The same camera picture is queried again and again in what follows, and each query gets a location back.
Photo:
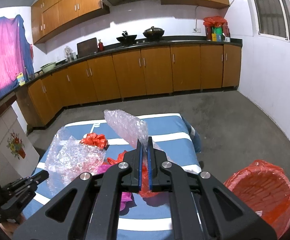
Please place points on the black wok with lid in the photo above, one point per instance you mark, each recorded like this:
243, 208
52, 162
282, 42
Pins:
153, 33

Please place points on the pink and blue hanging cloth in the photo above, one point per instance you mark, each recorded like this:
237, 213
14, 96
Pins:
16, 54

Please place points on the upper wooden cabinets left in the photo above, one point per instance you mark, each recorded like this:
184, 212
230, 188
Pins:
52, 17

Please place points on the small red plastic bag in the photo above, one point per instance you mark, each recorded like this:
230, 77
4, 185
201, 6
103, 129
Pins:
93, 139

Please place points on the red bottle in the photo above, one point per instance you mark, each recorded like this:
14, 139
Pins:
100, 45

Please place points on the dark cutting board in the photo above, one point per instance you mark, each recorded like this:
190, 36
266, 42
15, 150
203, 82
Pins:
87, 47

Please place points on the lower wooden kitchen cabinets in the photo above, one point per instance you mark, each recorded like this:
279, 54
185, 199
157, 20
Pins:
144, 69

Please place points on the white cabinet with flower sticker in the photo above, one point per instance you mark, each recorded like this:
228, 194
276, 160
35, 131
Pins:
18, 158

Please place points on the pinkish bubble wrap sheet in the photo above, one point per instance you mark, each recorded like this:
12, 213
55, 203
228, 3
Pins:
129, 127

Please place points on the large red plastic bag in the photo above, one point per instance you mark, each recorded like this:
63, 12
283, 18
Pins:
145, 191

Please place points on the glass jar on counter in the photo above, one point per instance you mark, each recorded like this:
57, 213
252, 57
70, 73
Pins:
70, 55

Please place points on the red plastic trash basket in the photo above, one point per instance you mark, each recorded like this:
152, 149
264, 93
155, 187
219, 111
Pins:
265, 189

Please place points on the yellow detergent bottle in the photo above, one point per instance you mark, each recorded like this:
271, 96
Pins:
21, 79

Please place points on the magenta plastic bag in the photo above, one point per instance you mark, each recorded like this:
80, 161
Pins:
126, 196

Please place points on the black wok left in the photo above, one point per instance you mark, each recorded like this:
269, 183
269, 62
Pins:
125, 39

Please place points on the green basin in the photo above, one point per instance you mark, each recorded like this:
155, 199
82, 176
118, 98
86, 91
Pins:
48, 67

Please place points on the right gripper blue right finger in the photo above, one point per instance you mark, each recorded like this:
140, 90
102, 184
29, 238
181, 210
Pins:
149, 160

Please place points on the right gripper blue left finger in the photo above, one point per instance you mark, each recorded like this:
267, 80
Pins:
139, 163

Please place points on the red bag with condiments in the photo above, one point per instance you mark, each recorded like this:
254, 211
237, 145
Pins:
216, 29

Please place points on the large bubble wrap sheet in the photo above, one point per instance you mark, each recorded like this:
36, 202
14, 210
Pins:
67, 158

